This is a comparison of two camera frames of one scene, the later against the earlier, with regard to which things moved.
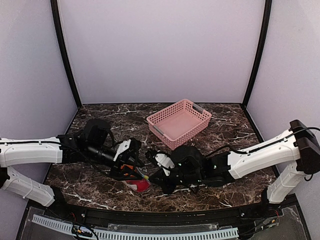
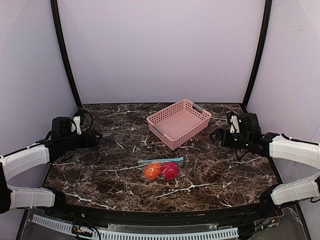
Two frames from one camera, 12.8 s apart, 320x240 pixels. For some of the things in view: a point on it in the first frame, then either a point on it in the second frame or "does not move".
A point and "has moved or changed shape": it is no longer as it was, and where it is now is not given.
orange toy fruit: [131, 167] -> [152, 171]
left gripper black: [135, 155] -> [90, 139]
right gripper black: [158, 167] -> [220, 136]
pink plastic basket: [178, 123] does not move
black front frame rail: [262, 212] does not move
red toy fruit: [142, 185] has moved or changed shape
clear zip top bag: [141, 183] has moved or changed shape
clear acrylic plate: [126, 226] does not move
